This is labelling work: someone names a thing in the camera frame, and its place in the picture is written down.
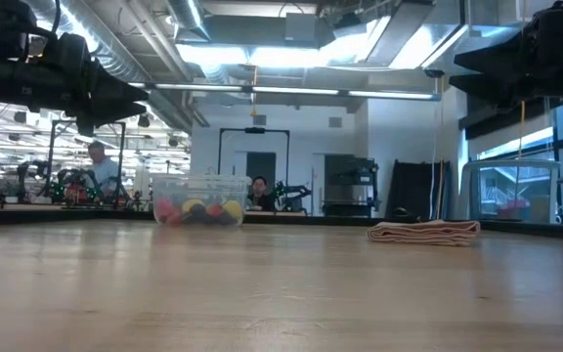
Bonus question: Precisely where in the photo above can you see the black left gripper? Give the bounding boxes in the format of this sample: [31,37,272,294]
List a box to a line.
[0,31,150,138]

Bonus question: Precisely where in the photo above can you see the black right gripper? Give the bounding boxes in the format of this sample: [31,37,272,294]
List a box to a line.
[448,0,563,110]

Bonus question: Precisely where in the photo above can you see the clear plastic tupperware container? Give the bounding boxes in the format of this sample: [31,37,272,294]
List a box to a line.
[151,173,253,228]

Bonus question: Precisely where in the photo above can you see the pink raspberry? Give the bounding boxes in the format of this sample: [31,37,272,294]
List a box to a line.
[155,197,184,226]

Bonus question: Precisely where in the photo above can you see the yellow lemon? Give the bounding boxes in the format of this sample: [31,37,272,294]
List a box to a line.
[222,198,244,221]
[181,198,207,214]

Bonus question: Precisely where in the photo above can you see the blackberry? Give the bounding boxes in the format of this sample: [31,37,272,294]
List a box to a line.
[188,204,210,225]

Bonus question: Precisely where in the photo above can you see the beige cloth with white tag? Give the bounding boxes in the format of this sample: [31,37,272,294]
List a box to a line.
[366,219,482,247]

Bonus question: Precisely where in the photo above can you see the person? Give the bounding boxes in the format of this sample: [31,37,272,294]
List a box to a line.
[88,140,122,201]
[246,175,277,213]

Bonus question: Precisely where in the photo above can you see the background robot arms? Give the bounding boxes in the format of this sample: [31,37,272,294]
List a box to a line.
[274,180,313,212]
[15,160,136,206]

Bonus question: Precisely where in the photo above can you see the black leaning panel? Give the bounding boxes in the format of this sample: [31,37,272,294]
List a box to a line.
[388,159,452,221]

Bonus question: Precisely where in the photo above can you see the long ceiling light strip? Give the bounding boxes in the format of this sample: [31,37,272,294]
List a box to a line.
[129,82,442,103]

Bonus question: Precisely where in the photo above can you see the black equipment cart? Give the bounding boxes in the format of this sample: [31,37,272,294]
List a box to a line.
[323,154,381,217]

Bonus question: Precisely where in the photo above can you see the black tall stand frame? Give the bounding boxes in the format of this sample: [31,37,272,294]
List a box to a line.
[49,120,127,197]
[217,126,291,187]

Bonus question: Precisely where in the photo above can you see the silver air duct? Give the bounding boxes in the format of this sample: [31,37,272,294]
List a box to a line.
[22,0,209,133]

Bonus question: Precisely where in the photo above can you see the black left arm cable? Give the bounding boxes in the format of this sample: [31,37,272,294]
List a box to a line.
[52,0,64,36]

